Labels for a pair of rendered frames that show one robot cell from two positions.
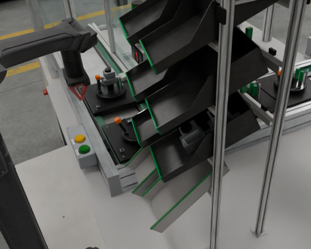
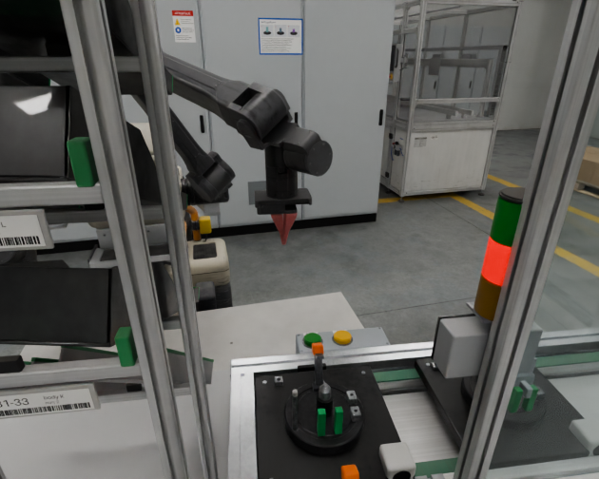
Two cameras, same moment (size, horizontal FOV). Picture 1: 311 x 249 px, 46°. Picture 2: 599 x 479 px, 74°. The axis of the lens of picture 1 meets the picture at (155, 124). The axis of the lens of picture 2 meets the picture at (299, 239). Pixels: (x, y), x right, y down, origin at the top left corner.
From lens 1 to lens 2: 1.33 m
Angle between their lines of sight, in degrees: 85
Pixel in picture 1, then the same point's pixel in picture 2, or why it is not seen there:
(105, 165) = (261, 360)
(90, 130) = (365, 353)
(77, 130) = (370, 338)
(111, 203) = (220, 392)
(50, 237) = (207, 331)
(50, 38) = (187, 80)
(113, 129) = (351, 379)
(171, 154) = not seen: hidden behind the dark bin
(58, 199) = (264, 339)
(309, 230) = not seen: outside the picture
